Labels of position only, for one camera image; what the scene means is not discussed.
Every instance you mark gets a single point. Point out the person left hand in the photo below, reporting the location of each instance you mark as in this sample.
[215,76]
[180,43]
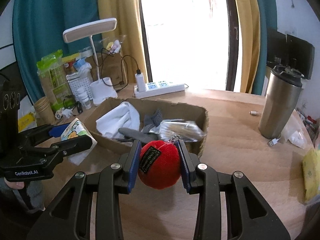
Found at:
[14,185]

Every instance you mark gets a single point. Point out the yellow left curtain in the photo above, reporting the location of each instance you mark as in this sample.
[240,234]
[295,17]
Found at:
[127,13]

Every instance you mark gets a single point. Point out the white waffle cloth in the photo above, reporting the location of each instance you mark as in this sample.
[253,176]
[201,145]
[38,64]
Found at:
[123,116]

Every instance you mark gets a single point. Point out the black monitor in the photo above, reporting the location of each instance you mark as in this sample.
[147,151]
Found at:
[291,51]

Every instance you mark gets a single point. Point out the white pill bottle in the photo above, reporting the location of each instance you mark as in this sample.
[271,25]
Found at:
[84,98]

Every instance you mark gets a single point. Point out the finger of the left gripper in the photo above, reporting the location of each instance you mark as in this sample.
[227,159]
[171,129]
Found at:
[55,153]
[40,134]

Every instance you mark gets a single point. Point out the clear plastic bag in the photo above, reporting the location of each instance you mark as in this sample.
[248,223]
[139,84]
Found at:
[293,133]
[172,128]

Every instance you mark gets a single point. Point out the yellow right curtain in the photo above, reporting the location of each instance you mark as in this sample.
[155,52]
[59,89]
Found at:
[249,19]

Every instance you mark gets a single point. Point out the teal right curtain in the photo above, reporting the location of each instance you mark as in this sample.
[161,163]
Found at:
[268,19]

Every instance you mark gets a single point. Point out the teal curtain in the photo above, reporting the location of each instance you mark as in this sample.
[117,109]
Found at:
[268,19]
[37,27]

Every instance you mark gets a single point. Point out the cartoon tissue pack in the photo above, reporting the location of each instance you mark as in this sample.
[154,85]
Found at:
[77,133]

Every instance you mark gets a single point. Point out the steel travel tumbler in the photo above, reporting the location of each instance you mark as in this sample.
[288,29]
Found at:
[283,91]

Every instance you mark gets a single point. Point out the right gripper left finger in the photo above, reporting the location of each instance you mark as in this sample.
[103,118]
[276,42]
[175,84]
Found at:
[68,216]

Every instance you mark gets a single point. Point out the grey dotted sock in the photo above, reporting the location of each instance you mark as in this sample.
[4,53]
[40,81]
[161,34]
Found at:
[145,135]

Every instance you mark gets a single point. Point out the cardboard box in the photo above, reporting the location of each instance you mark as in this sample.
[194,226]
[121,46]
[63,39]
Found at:
[170,110]

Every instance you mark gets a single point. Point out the crumpled clear plastic bag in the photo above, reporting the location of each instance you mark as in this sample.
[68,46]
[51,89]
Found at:
[293,133]

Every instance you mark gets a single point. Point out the white power strip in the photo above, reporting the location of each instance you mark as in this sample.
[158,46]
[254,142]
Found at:
[158,88]

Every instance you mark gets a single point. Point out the teal left curtain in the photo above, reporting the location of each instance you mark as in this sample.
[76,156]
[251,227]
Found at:
[37,27]

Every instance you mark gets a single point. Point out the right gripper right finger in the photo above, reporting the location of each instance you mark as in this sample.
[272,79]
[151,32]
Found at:
[249,216]

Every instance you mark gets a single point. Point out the yellow tissue pack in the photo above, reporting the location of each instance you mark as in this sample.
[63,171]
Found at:
[310,164]

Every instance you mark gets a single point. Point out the green snack bag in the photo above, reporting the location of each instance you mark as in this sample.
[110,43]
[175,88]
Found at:
[52,76]

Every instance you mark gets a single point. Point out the yellow curtain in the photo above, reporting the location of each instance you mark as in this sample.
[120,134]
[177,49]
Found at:
[127,13]
[249,19]

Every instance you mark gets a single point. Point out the brown paper cup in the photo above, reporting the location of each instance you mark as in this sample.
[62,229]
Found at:
[44,111]

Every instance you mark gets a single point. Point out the white perforated organizer basket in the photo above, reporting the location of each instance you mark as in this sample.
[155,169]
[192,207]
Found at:
[75,82]

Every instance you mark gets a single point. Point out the red plush keychain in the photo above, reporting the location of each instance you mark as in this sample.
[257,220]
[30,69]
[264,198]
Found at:
[159,164]

